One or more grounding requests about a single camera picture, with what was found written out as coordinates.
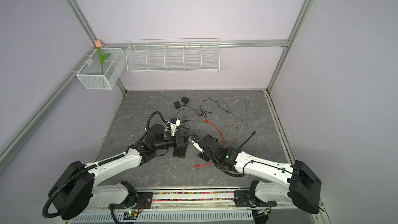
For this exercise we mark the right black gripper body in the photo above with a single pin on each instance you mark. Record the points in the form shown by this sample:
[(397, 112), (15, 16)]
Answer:
[(203, 156)]

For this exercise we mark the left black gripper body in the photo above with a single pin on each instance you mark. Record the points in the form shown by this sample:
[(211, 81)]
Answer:
[(169, 142)]

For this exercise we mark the black ribbed network switch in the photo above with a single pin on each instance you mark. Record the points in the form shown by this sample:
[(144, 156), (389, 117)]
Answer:
[(180, 151)]

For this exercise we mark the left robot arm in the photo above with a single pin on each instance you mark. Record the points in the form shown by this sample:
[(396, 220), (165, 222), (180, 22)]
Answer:
[(79, 187)]

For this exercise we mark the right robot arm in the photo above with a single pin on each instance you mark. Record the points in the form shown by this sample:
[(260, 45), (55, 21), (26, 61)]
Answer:
[(299, 183)]

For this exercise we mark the black power adapter near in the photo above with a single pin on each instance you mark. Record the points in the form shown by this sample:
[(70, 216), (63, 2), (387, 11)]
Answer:
[(177, 105)]

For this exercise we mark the black power adapter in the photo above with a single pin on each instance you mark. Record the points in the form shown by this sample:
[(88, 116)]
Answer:
[(185, 100), (177, 105)]

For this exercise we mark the black power adapter far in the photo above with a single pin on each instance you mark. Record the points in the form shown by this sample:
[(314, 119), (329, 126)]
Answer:
[(185, 100)]

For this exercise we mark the white mesh box basket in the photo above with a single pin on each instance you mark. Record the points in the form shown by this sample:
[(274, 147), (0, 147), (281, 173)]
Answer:
[(90, 74)]

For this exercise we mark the artificial pink tulip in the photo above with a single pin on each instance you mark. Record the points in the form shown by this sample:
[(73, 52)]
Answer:
[(102, 57)]

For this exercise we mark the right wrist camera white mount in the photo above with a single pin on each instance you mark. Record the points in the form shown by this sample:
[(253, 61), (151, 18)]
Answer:
[(195, 144)]

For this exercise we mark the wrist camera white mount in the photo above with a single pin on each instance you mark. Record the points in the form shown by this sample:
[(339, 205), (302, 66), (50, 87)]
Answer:
[(195, 144), (172, 125)]

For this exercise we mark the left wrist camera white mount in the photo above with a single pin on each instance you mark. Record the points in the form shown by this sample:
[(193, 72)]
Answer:
[(172, 125)]

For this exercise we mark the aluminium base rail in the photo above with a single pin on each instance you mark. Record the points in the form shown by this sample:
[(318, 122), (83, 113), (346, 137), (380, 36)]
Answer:
[(214, 206)]

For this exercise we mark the white wire wall basket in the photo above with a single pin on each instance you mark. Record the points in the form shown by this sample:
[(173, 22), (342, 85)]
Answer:
[(173, 55)]

